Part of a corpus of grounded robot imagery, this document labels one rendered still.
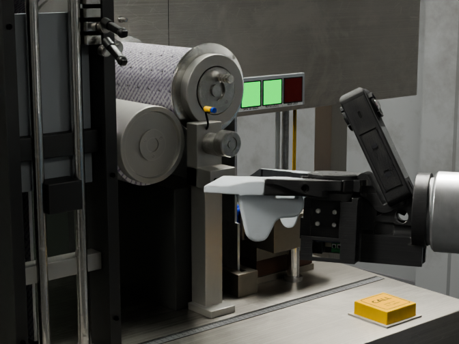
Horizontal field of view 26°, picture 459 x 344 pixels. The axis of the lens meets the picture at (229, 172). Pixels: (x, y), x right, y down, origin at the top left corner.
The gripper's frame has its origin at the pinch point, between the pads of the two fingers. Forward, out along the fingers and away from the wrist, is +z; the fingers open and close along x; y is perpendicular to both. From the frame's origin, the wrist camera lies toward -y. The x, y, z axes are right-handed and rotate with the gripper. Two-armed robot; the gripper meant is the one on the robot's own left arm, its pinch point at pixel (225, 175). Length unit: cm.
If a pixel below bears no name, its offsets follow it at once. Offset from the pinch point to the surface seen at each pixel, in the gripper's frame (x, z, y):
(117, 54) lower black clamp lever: 21.8, 21.6, -12.7
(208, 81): 55, 20, -10
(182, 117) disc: 53, 24, -5
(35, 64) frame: 17.4, 30.7, -11.1
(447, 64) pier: 291, 4, -25
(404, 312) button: 61, -11, 24
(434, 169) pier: 299, 8, 15
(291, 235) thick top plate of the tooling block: 70, 10, 15
